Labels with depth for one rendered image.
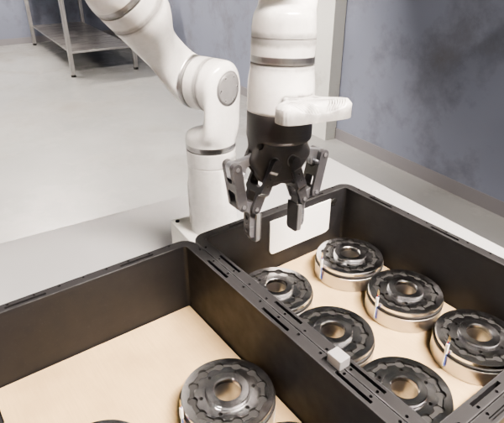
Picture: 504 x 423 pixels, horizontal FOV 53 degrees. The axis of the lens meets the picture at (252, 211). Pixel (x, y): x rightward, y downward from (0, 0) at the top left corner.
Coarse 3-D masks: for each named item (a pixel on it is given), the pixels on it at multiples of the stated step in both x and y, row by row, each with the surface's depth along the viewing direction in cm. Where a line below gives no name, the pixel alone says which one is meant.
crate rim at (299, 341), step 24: (120, 264) 63; (216, 264) 63; (48, 288) 59; (72, 288) 59; (240, 288) 59; (0, 312) 55; (264, 312) 55; (288, 336) 52; (312, 360) 49; (360, 384) 46; (384, 408) 44
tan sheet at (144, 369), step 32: (160, 320) 69; (192, 320) 69; (96, 352) 63; (128, 352) 63; (160, 352) 63; (192, 352) 63; (224, 352) 63; (32, 384) 59; (64, 384) 59; (96, 384) 59; (128, 384) 59; (160, 384) 59; (32, 416) 55; (64, 416) 55; (96, 416) 55; (128, 416) 55; (160, 416) 55; (288, 416) 55
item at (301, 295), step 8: (256, 272) 73; (264, 272) 74; (272, 272) 73; (280, 272) 74; (288, 272) 73; (296, 272) 73; (256, 280) 71; (296, 280) 71; (304, 280) 71; (296, 288) 70; (304, 288) 70; (288, 296) 68; (296, 296) 68; (304, 296) 68; (288, 304) 67; (296, 304) 67; (304, 304) 67
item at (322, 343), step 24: (336, 192) 82; (360, 192) 80; (264, 216) 74; (408, 216) 74; (456, 240) 68; (264, 288) 59; (288, 312) 55; (312, 336) 52; (408, 408) 44; (480, 408) 44
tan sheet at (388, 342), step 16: (304, 256) 82; (304, 272) 78; (320, 288) 75; (320, 304) 72; (336, 304) 72; (352, 304) 72; (368, 320) 69; (384, 336) 66; (400, 336) 66; (416, 336) 66; (384, 352) 63; (400, 352) 63; (416, 352) 63; (432, 368) 61; (448, 384) 59; (464, 384) 59; (464, 400) 57
